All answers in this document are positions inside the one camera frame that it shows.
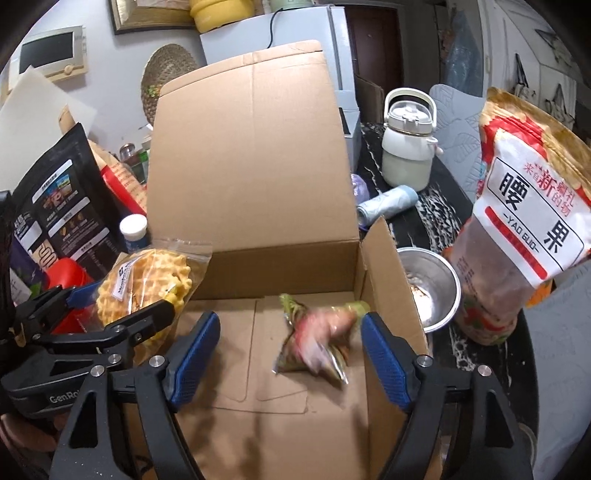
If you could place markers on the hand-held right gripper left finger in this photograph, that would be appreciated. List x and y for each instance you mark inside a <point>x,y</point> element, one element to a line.
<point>196,355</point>

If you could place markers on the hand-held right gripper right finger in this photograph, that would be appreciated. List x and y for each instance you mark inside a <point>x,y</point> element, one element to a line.
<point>383,360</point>

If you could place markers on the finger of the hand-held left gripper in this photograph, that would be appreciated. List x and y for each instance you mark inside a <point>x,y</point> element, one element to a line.
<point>138,325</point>
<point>83,295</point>

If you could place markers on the clear bag of waffles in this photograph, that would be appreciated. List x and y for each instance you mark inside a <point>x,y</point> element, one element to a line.
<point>147,277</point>

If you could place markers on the triangular green snack packet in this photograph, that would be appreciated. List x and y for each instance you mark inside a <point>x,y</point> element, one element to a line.
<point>314,341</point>

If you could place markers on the brown cardboard box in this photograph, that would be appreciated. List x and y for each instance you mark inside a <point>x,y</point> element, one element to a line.
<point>249,161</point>

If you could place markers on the person's left hand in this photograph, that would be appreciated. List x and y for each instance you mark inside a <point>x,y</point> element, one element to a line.
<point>27,436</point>

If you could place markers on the red plastic canister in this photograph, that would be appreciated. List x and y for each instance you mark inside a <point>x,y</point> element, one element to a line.
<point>69,277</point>

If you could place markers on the purple snack bag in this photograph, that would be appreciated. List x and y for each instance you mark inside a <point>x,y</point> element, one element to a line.
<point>27,272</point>

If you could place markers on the small white-capped blue bottle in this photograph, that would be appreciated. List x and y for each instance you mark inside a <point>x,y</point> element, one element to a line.
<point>134,230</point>

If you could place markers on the steel bowl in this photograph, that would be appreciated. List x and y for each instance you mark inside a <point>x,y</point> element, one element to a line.
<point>438,286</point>

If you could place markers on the black stand-up pouch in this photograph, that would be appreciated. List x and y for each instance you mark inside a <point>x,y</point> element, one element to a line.
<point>60,203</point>

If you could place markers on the roll of blue bags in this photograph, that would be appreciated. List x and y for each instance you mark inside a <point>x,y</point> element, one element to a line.
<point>383,205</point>

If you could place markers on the purple plastic bag roll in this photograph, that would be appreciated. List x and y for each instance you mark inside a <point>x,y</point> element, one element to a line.
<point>359,187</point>

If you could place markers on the white foam board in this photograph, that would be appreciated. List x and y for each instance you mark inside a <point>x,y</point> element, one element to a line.
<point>37,124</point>

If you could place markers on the large red white nut bag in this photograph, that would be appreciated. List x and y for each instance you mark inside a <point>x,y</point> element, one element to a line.
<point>531,207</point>

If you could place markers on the round woven mat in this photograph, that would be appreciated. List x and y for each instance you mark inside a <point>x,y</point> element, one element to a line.
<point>166,78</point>

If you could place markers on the gold framed picture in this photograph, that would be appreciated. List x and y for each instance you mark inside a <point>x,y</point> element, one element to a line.
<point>147,16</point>

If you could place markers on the yellow pot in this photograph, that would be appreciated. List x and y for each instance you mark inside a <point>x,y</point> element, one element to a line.
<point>221,14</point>

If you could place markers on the canvas tote bag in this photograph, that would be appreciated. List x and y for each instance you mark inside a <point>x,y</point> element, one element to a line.
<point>519,76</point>

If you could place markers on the hanging blue plastic bag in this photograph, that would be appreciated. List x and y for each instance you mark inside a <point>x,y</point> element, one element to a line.
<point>464,55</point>

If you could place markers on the dark wooden door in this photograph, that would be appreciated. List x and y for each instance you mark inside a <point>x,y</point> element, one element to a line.
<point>371,41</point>

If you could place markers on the white fridge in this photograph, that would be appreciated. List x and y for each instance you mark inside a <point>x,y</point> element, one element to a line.
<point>300,27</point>

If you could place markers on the green electric kettle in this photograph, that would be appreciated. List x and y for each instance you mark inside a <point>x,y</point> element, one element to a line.
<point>291,4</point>

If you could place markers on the wall intercom panel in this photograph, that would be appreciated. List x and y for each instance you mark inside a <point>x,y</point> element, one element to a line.
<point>51,53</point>

